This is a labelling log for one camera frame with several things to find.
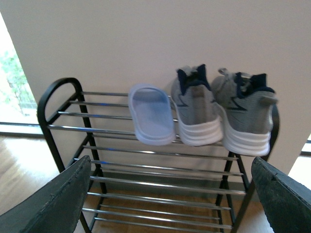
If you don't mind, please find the black metal shoe rack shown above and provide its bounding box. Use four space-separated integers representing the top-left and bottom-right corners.
38 78 279 233

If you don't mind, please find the light blue slide sandal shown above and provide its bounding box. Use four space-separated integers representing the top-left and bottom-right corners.
128 83 176 146

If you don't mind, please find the black window frame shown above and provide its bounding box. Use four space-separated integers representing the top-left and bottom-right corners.
0 122 44 138

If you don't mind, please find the grey sneaker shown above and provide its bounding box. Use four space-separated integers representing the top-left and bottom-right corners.
171 64 223 146
210 68 278 156

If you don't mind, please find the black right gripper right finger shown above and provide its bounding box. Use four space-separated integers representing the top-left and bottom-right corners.
251 157 311 233

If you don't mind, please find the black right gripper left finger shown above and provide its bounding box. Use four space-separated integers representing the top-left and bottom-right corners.
0 155 91 233

